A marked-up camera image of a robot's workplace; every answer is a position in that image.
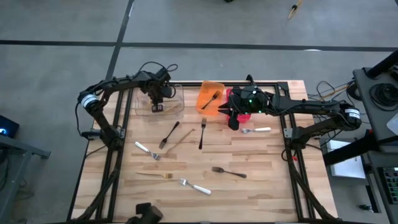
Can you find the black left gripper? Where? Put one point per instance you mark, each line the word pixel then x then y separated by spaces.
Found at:
pixel 158 88

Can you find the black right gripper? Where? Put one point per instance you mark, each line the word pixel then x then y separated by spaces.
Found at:
pixel 248 102

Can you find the black metal fork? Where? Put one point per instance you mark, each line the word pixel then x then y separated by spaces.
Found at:
pixel 169 134
pixel 211 99
pixel 202 133
pixel 230 172

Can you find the clear plastic bin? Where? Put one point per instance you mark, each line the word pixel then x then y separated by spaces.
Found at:
pixel 143 109

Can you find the gold metal fork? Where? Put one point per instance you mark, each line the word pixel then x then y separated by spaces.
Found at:
pixel 155 174
pixel 174 109
pixel 182 141

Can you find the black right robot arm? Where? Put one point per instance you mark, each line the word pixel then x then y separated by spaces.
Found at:
pixel 311 107

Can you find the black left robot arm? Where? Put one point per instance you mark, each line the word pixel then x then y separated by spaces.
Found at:
pixel 99 115

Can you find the red translucent plastic bin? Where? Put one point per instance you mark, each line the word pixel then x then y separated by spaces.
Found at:
pixel 244 117

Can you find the orange plastic bin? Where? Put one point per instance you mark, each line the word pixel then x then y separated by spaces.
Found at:
pixel 205 93

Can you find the black bulky object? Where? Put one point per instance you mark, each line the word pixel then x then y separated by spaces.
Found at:
pixel 147 214

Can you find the black stand beam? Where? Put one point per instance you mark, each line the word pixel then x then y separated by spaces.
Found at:
pixel 348 152

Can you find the white box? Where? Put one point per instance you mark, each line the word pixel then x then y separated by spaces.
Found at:
pixel 345 168

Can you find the grey equipment cart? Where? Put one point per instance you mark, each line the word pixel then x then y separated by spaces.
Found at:
pixel 363 93

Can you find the grey metal desk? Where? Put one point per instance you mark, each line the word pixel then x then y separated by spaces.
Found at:
pixel 21 147

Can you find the black computer tower blue light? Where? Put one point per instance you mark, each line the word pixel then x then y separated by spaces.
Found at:
pixel 9 127

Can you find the dark grey desk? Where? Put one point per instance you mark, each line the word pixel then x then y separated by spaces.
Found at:
pixel 374 168

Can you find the black pole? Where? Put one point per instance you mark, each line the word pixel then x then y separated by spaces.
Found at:
pixel 382 65

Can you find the white paper sheet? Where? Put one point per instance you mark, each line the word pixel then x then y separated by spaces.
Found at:
pixel 393 124

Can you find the black button panel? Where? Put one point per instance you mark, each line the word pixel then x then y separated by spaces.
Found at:
pixel 391 183

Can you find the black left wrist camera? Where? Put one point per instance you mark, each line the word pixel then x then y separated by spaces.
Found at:
pixel 157 108

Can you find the grey bracket plate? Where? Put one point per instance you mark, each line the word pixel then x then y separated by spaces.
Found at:
pixel 287 133

